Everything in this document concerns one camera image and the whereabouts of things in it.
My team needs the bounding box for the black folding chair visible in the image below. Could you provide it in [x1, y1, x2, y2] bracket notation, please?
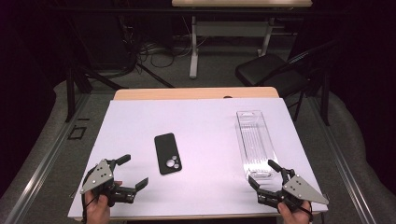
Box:
[234, 38, 340, 123]

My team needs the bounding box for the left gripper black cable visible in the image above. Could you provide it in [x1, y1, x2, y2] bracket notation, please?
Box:
[80, 167, 96, 224]

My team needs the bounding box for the white board sheet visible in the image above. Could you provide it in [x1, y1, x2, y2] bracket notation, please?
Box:
[67, 97, 330, 218]

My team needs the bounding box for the aluminium floor rail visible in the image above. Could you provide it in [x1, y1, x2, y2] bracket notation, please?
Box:
[306, 96, 377, 224]
[3, 92, 92, 224]

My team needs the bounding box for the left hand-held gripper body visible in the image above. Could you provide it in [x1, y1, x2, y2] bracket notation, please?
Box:
[79, 159, 138, 208]

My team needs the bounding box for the white-legged background desk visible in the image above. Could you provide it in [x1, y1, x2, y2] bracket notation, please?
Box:
[171, 0, 313, 79]

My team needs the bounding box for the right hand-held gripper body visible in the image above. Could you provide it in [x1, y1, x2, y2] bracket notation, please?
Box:
[256, 169, 330, 213]

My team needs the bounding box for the person's right hand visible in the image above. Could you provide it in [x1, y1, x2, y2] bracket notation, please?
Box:
[277, 201, 312, 224]

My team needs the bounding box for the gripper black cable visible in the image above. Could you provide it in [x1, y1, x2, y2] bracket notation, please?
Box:
[80, 167, 96, 224]
[306, 201, 314, 224]

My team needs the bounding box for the light wooden table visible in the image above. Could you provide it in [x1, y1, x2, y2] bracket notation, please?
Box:
[73, 86, 325, 222]

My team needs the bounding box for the black phone case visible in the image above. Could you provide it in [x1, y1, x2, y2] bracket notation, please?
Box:
[153, 133, 183, 175]

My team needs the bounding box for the clear plastic packaging box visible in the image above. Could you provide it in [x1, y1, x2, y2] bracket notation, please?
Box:
[234, 109, 279, 181]

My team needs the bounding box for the person's left hand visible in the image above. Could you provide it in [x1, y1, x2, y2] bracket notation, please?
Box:
[84, 181, 123, 224]

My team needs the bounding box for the black metal stand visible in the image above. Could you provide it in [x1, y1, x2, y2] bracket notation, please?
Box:
[64, 62, 94, 123]

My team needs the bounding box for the bundle of floor cables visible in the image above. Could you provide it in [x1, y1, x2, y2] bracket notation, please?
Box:
[124, 18, 206, 69]

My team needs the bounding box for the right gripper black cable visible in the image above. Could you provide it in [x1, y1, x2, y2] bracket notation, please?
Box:
[306, 201, 314, 224]

